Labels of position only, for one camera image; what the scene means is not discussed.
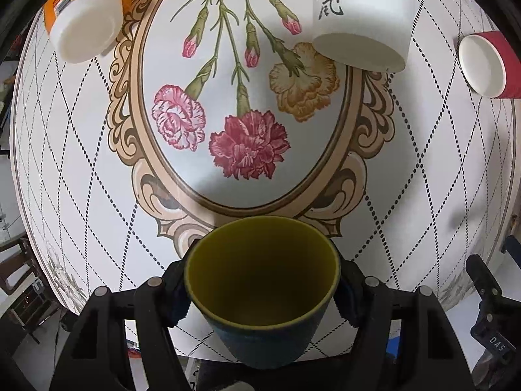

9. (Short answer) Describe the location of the dark green cup yellow inside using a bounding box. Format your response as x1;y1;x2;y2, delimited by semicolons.
184;216;341;369

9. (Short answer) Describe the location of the red corrugated paper cup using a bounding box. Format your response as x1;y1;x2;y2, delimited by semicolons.
458;31;521;99

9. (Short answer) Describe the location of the orange and white cup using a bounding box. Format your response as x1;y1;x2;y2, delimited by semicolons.
43;0;132;64

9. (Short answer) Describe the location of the white paper cup with calligraphy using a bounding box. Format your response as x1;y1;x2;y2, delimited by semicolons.
312;0;416;72

